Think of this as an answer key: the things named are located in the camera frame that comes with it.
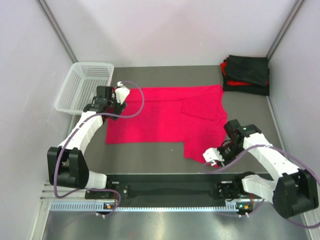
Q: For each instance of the aluminium frame rail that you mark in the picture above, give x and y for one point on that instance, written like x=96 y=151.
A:
x=50 y=193

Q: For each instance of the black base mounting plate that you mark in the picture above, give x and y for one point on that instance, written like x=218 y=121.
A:
x=178 y=177

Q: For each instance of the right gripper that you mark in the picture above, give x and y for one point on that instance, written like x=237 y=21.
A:
x=226 y=160

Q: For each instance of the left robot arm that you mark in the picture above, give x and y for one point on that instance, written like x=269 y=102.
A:
x=66 y=163

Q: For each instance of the aluminium corner post right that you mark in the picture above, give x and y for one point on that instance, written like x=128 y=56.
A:
x=298 y=4

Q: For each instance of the aluminium corner post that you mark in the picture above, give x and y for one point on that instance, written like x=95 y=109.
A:
x=298 y=4
x=57 y=30

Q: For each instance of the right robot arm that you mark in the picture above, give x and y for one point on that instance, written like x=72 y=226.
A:
x=292 y=189

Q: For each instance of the pink t shirt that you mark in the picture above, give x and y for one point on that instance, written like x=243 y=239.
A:
x=192 y=115

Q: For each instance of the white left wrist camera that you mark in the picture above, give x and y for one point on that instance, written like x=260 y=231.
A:
x=121 y=92

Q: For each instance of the slotted grey cable duct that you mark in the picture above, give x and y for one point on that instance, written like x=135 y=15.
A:
x=104 y=207

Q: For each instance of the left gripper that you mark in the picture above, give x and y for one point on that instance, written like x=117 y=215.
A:
x=119 y=107

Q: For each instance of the aluminium corner post left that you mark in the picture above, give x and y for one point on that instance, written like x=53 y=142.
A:
x=57 y=30

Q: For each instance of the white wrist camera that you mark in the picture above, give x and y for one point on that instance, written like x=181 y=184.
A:
x=213 y=157
x=121 y=92

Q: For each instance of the white plastic basket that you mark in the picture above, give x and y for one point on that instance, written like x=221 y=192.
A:
x=80 y=85

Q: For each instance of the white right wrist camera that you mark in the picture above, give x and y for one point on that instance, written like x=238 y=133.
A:
x=213 y=157

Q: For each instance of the black folded t shirt top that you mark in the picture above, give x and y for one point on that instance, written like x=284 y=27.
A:
x=247 y=69

